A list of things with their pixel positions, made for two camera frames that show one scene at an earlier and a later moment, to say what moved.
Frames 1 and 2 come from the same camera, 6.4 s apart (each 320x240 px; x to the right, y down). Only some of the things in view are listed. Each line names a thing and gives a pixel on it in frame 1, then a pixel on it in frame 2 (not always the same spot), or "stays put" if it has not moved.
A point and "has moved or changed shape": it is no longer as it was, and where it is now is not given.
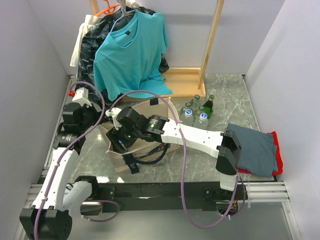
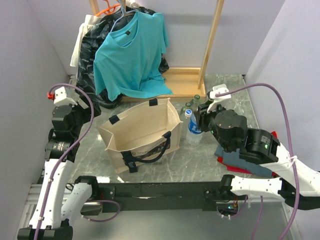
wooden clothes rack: x=186 y=83 stays put
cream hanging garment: x=90 y=21 stays put
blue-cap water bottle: x=187 y=118 stays put
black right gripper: x=114 y=134 to x=202 y=114
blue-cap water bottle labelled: x=121 y=143 has moved or changed shape
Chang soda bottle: x=188 y=106 stays put
